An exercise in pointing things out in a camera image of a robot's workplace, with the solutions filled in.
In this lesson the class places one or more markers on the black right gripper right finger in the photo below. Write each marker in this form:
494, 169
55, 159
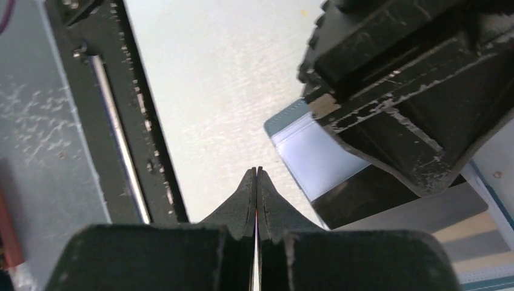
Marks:
296, 254

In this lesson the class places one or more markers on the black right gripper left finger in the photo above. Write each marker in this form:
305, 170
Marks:
214, 254

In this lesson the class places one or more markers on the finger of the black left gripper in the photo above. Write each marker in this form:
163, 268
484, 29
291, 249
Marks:
413, 87

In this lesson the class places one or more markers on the black card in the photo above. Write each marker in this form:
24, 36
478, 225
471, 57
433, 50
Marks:
374, 199

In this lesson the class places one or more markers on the orange striped card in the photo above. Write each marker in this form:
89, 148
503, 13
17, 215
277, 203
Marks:
465, 237

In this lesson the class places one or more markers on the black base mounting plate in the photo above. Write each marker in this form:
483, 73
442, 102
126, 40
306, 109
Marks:
108, 84

